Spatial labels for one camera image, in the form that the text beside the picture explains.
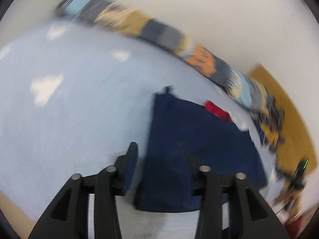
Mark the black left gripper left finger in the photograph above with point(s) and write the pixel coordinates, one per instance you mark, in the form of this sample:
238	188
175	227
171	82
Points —
67	214

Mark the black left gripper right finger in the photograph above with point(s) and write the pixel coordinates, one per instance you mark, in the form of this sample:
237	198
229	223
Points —
231	207

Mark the navy shirt with red collar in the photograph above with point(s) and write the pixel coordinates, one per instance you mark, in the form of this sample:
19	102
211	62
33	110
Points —
182	129

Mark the wooden headboard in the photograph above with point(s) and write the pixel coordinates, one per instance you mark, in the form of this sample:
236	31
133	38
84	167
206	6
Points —
298	143

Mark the dark patterned crumpled garment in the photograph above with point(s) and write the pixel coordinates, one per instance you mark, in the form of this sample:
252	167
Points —
269	125

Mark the striped patchwork rolled quilt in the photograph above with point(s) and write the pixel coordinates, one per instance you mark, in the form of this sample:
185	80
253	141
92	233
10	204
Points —
113	15

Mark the light blue cloud bedsheet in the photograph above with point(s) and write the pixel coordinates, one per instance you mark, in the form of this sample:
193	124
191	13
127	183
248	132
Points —
72	100

